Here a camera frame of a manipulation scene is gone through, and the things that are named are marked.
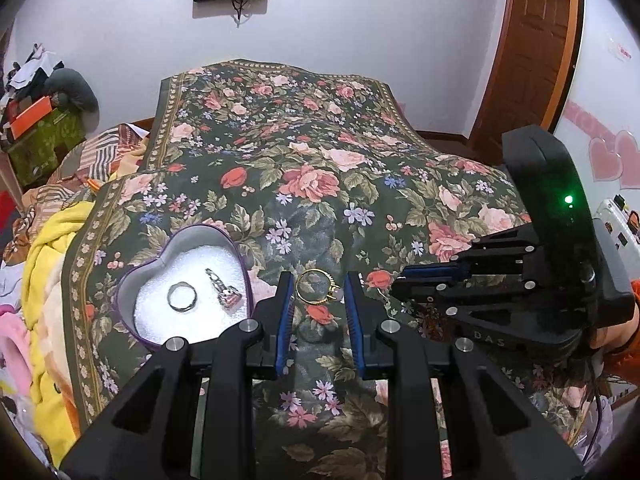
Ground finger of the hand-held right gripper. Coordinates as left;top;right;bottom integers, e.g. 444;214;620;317
391;280;577;357
399;224;545;283

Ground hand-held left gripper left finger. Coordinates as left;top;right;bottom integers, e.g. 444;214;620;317
60;273;296;480

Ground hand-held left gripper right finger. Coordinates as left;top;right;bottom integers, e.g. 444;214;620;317
344;272;586;480

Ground gold ring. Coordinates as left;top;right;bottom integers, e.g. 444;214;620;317
294;268;346;306

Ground heart-shaped jewelry box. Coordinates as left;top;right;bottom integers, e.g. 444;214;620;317
114;224;257;352

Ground person's right forearm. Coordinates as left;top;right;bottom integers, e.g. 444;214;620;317
627;280;640;356

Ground person's right hand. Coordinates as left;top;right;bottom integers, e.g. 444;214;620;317
590;304;639;352

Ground white device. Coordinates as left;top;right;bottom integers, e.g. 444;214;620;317
592;197;640;282

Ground wooden door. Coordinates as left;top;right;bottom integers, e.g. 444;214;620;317
467;0;586;161

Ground floral blanket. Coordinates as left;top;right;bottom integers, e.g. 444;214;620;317
62;60;603;480

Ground yellow blanket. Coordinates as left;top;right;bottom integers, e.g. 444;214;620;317
22;202;97;467

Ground striped orange blanket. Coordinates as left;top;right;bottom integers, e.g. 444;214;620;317
10;124;152;261

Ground pink cloth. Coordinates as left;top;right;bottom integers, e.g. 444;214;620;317
0;300;37;411

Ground grey pillow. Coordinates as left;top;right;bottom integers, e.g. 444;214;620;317
42;67;101;114

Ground orange box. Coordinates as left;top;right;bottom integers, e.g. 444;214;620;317
10;95;57;139

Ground pile of clothes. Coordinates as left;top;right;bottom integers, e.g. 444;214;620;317
0;42;66;107

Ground ornate silver ring pink stone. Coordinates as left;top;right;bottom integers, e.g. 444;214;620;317
203;267;244;314

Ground pink heart wall stickers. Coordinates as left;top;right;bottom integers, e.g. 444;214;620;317
564;100;640;187

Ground plain silver ring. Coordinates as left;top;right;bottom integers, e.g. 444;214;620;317
167;281;197;313

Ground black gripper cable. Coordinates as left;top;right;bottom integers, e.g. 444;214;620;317
581;350;609;467

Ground black television cable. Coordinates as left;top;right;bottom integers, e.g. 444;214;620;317
229;0;252;27

